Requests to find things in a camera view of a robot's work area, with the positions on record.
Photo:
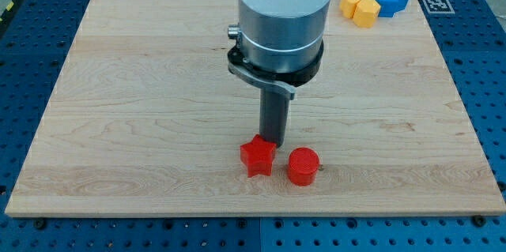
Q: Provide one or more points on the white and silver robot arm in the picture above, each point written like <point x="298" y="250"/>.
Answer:
<point x="279" y="43"/>

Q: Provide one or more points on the red star block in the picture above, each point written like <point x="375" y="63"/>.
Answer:
<point x="258" y="156"/>

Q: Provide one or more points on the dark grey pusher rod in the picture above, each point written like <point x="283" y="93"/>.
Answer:
<point x="273" y="117"/>

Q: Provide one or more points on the red cylinder block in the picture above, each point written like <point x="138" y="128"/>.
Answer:
<point x="303" y="166"/>

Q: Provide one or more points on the wooden board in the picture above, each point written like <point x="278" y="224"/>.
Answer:
<point x="145" y="120"/>

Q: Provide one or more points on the yellow heart block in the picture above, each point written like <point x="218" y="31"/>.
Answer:
<point x="348" y="7"/>

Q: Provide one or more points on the yellow hexagon block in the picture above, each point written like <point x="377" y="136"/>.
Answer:
<point x="366" y="13"/>

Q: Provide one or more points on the white fiducial marker tag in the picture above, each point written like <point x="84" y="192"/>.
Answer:
<point x="438" y="6"/>

